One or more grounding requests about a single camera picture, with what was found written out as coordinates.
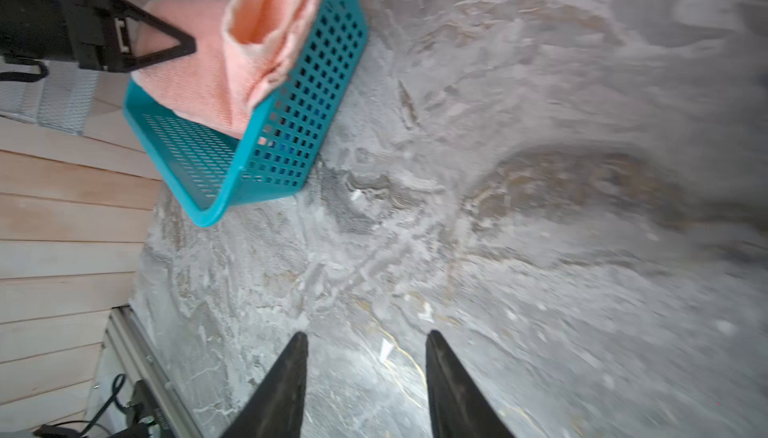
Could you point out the teal plastic basket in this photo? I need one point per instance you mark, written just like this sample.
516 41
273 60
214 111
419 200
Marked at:
208 171

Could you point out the white wire shelf rack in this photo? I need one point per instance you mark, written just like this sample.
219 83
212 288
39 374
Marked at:
60 102

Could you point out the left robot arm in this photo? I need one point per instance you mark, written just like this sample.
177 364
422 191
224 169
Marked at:
33 32

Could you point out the pink towel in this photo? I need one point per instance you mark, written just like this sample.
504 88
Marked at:
245 49

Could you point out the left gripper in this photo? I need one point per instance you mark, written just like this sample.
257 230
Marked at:
115 36

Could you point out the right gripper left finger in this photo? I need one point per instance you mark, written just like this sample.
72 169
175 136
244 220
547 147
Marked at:
276 408

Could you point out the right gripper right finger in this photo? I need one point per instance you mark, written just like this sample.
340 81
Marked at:
456 405

